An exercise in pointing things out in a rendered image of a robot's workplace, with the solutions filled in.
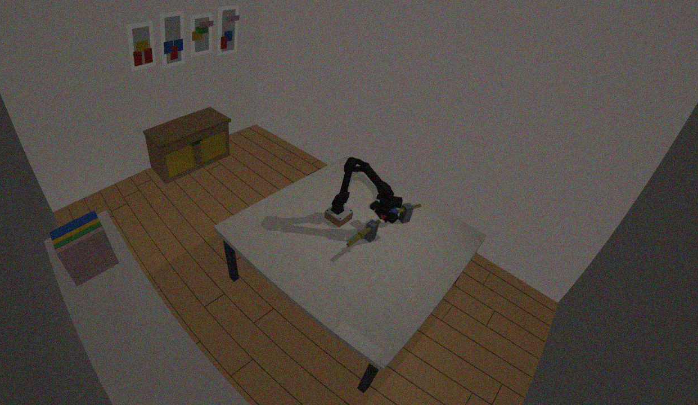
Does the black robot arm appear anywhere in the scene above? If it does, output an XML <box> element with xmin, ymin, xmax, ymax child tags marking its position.
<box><xmin>330</xmin><ymin>157</ymin><xmax>403</xmax><ymax>215</ymax></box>

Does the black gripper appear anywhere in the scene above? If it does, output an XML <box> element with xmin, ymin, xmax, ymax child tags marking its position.
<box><xmin>370</xmin><ymin>201</ymin><xmax>399</xmax><ymax>224</ymax></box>

